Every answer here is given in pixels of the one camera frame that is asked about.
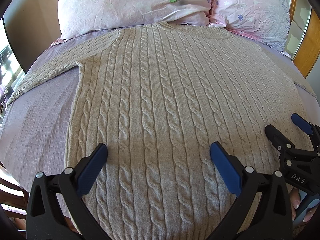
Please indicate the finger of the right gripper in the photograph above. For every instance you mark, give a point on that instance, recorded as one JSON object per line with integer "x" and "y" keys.
{"x": 307, "y": 127}
{"x": 277, "y": 139}

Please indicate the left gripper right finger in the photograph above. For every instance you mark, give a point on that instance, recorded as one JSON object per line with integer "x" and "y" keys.
{"x": 272, "y": 218}

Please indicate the lavender bed sheet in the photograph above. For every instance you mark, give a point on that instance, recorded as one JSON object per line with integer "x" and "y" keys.
{"x": 37, "y": 129}

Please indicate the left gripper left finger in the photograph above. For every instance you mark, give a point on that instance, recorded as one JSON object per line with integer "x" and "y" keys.
{"x": 45, "y": 219}

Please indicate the white floral pillow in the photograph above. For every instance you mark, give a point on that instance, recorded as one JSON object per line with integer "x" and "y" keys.
{"x": 78, "y": 17}

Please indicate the person's right hand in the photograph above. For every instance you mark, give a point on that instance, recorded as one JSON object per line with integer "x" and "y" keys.
{"x": 295, "y": 202}

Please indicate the pink floral pillow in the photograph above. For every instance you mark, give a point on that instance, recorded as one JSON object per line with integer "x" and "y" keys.
{"x": 265, "y": 21}

